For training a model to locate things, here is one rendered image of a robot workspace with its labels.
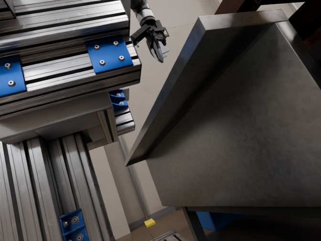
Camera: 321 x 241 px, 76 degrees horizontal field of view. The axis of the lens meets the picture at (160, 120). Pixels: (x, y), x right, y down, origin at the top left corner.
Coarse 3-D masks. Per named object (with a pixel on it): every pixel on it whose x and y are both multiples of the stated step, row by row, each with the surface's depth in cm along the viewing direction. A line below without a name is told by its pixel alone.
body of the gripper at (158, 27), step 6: (150, 18) 89; (150, 24) 91; (156, 24) 91; (150, 30) 86; (156, 30) 87; (162, 30) 88; (150, 36) 86; (162, 36) 89; (168, 36) 88; (150, 42) 88; (162, 42) 91
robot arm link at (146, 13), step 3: (147, 9) 90; (141, 12) 90; (144, 12) 90; (147, 12) 90; (150, 12) 90; (138, 15) 91; (141, 15) 90; (144, 15) 89; (147, 15) 89; (150, 15) 90; (153, 15) 92; (138, 18) 91; (141, 18) 90; (144, 18) 89; (138, 21) 93; (141, 21) 90
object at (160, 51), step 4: (160, 44) 87; (156, 48) 85; (160, 48) 85; (164, 48) 87; (168, 48) 87; (156, 52) 86; (160, 52) 85; (164, 52) 86; (160, 56) 85; (160, 60) 86
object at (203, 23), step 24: (216, 24) 34; (240, 24) 36; (264, 24) 44; (192, 48) 38; (216, 48) 45; (240, 48) 50; (192, 72) 52; (216, 72) 58; (168, 96) 61; (192, 96) 69; (168, 120) 86; (144, 144) 114
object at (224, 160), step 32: (288, 32) 39; (256, 64) 45; (288, 64) 39; (224, 96) 57; (256, 96) 47; (288, 96) 40; (320, 96) 35; (192, 128) 78; (224, 128) 61; (256, 128) 50; (288, 128) 42; (320, 128) 36; (160, 160) 122; (192, 160) 85; (224, 160) 65; (256, 160) 52; (288, 160) 44; (320, 160) 38; (160, 192) 140; (192, 192) 93; (224, 192) 70; (256, 192) 55; (288, 192) 46; (320, 192) 39
